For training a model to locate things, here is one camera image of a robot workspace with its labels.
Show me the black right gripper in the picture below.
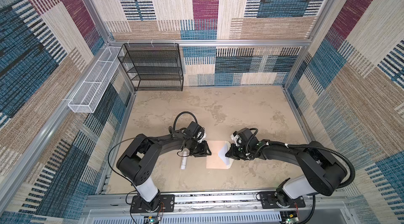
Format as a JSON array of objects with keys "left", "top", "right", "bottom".
[{"left": 225, "top": 143, "right": 251, "bottom": 160}]

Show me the blue floral letter paper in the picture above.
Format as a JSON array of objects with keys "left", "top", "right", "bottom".
[{"left": 218, "top": 142, "right": 233, "bottom": 169}]

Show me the pink envelope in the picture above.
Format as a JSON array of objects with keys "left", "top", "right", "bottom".
[{"left": 206, "top": 140, "right": 233, "bottom": 169}]

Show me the white glue stick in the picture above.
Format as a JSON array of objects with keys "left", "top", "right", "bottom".
[{"left": 179, "top": 149, "right": 189, "bottom": 170}]

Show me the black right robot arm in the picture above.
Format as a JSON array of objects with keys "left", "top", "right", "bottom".
[{"left": 225, "top": 128, "right": 355, "bottom": 208}]

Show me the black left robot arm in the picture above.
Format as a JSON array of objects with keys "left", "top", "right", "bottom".
[{"left": 116, "top": 122, "right": 211, "bottom": 208}]

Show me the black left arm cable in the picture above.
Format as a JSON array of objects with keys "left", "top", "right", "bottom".
[{"left": 107, "top": 111, "right": 199, "bottom": 190}]

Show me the black wire shelf rack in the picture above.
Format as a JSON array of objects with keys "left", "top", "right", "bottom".
[{"left": 117, "top": 43, "right": 184, "bottom": 91}]

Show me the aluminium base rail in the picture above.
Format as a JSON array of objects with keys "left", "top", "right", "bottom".
[{"left": 79, "top": 189, "right": 360, "bottom": 224}]

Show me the white wire mesh basket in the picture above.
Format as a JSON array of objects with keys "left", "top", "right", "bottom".
[{"left": 68, "top": 47, "right": 121, "bottom": 114}]

